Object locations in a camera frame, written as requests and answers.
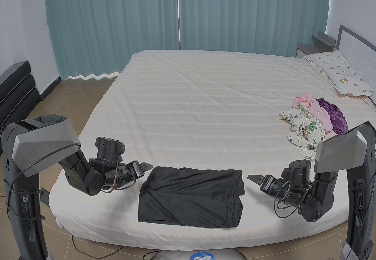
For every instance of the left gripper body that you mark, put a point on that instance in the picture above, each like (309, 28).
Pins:
(125, 176)

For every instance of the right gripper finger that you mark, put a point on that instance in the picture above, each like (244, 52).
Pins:
(258, 180)

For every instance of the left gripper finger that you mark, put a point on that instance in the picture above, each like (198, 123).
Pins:
(146, 167)

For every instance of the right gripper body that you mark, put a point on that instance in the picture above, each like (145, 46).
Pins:
(280, 188)

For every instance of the black trousers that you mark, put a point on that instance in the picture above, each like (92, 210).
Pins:
(191, 197)

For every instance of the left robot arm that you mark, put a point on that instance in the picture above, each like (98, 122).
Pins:
(44, 141)

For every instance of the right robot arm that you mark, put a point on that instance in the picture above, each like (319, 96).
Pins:
(340, 150)

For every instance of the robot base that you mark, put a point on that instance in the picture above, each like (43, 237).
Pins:
(196, 256)

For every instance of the bed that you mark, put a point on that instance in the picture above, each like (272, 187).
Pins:
(205, 106)

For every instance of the white printed pyjama top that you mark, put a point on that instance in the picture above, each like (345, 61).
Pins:
(302, 132)

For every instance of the black power adapter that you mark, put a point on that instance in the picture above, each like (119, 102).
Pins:
(44, 195)

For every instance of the pink garment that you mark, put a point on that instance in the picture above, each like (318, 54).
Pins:
(318, 113)

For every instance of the purple garment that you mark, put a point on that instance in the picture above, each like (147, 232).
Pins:
(336, 117)

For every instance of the white printed pillow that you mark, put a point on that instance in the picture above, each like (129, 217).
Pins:
(337, 72)

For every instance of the dark grey chest of drawers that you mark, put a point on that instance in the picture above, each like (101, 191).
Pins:
(14, 88)

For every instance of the grey bedside table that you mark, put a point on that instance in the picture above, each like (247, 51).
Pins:
(314, 45)

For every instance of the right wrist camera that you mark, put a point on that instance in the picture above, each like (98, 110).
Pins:
(266, 183)

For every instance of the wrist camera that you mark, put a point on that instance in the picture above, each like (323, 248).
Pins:
(136, 169)
(266, 183)

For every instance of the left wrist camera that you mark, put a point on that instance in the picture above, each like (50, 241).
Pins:
(136, 169)

